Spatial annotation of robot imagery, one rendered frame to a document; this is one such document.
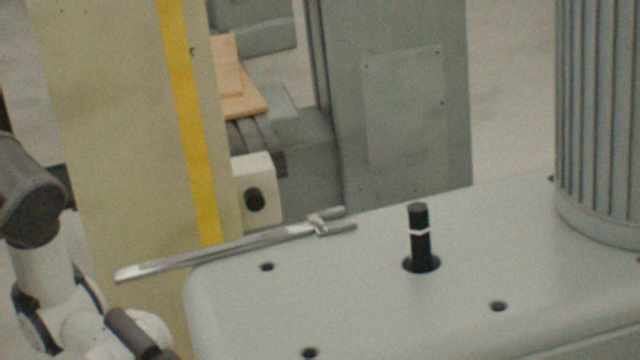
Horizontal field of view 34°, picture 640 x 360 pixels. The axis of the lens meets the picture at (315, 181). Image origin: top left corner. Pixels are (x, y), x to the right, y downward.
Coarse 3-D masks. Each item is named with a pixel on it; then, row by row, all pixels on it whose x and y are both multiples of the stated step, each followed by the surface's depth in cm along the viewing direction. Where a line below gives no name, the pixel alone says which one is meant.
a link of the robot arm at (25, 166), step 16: (0, 144) 158; (16, 144) 160; (0, 160) 156; (16, 160) 156; (32, 160) 157; (0, 176) 154; (16, 176) 153; (0, 192) 153; (0, 208) 154; (48, 240) 162
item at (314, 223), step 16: (336, 208) 108; (304, 224) 106; (320, 224) 106; (336, 224) 105; (352, 224) 105; (240, 240) 105; (256, 240) 104; (272, 240) 104; (176, 256) 103; (192, 256) 103; (208, 256) 103; (224, 256) 103; (112, 272) 102; (128, 272) 102; (144, 272) 101; (160, 272) 102
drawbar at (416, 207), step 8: (408, 208) 96; (416, 208) 96; (424, 208) 96; (408, 216) 96; (416, 216) 95; (424, 216) 96; (408, 224) 96; (416, 224) 96; (424, 224) 96; (416, 240) 97; (424, 240) 97; (416, 248) 97; (424, 248) 97; (416, 256) 98; (424, 256) 97; (416, 264) 98; (424, 264) 98; (416, 272) 98; (424, 272) 98
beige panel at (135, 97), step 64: (64, 0) 251; (128, 0) 256; (192, 0) 260; (64, 64) 258; (128, 64) 263; (192, 64) 267; (64, 128) 265; (128, 128) 270; (192, 128) 275; (128, 192) 278; (192, 192) 283; (128, 256) 286
